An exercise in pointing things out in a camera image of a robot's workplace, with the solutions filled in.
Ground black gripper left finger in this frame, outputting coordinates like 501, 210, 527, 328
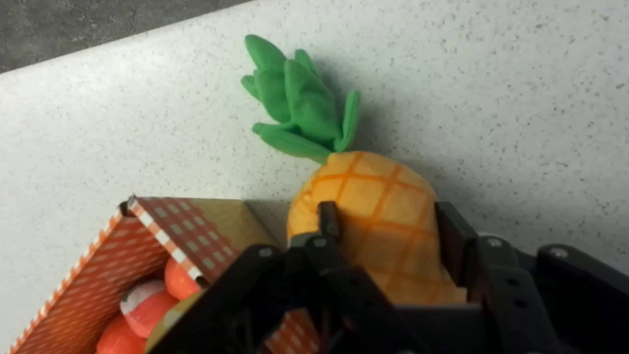
144, 201, 401, 354

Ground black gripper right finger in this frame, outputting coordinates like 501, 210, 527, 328
435, 199, 629, 354

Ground pineapple plush toy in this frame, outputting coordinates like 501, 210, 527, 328
240, 33, 468, 309

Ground red white plush toy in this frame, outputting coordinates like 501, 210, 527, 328
94, 256, 205, 354

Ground red checkered basket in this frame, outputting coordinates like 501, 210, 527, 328
8, 195, 322, 354

